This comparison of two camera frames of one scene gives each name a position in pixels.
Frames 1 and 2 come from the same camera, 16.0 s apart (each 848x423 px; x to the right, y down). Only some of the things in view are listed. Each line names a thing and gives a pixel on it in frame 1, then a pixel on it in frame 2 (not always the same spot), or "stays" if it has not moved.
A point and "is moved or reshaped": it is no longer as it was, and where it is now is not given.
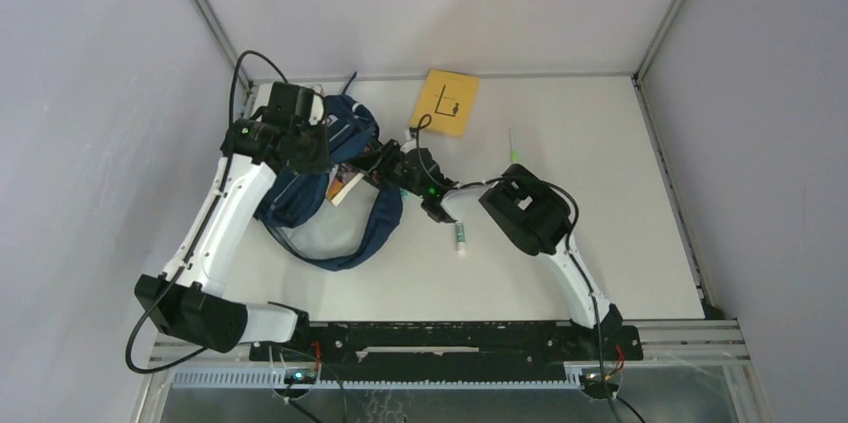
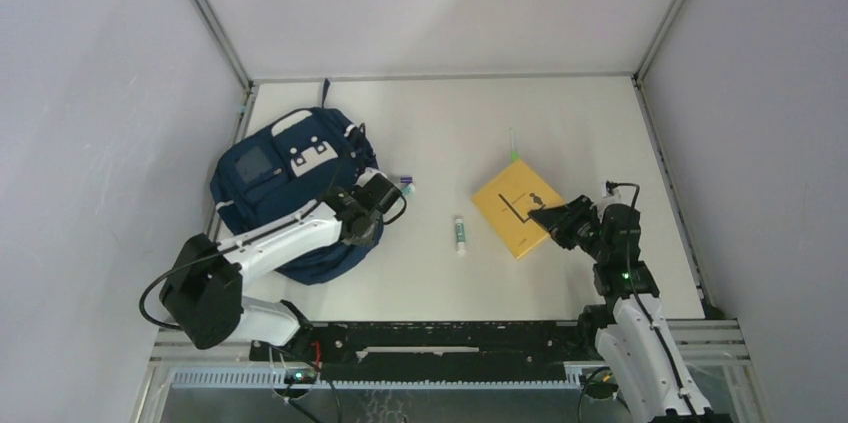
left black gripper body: (313, 151) -> (366, 238)
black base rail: (453, 351) stays
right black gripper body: (391, 166) -> (587, 237)
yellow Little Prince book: (449, 98) is moved or reshaped
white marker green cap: (514, 147) stays
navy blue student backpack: (295, 195) is moved or reshaped
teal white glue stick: (460, 236) stays
